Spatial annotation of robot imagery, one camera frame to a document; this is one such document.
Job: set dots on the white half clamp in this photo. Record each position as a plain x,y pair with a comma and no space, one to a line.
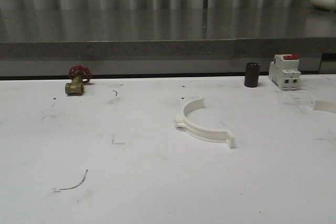
201,132
322,105

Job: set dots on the dark brown cylinder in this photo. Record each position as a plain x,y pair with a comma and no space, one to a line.
252,74

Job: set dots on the brass valve red handwheel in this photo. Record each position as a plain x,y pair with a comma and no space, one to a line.
79,75

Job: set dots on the grey stone counter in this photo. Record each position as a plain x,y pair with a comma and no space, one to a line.
48,43

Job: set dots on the white circuit breaker red switch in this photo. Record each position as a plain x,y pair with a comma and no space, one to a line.
284,73

